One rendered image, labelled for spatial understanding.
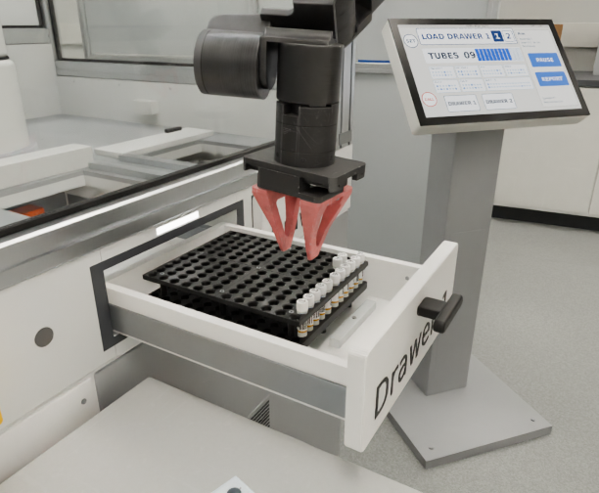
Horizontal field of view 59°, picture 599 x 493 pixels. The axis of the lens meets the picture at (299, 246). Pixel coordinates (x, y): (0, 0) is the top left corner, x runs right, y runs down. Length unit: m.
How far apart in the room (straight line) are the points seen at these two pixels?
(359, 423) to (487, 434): 1.32
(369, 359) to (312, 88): 0.23
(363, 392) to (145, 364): 0.36
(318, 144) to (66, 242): 0.30
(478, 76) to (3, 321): 1.23
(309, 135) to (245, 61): 0.08
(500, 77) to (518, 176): 2.12
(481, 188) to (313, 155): 1.17
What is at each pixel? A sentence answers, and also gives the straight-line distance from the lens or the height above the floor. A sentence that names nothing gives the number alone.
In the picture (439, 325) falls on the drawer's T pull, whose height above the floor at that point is 0.91.
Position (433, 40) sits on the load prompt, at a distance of 1.49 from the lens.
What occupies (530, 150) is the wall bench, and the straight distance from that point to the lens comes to 3.57.
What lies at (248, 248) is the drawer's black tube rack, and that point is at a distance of 0.72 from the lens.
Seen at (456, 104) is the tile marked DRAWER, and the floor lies 1.00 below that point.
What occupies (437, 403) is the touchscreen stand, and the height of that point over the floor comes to 0.04.
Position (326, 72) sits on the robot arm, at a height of 1.14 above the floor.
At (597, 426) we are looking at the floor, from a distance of 2.02.
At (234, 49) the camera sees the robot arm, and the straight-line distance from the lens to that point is 0.48.
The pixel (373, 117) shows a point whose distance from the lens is 2.35.
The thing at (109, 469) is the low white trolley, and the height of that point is 0.76.
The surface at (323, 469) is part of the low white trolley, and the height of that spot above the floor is 0.76.
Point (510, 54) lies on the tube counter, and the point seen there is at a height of 1.11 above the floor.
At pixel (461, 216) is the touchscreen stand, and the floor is 0.67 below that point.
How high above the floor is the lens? 1.18
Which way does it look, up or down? 23 degrees down
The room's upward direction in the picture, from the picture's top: straight up
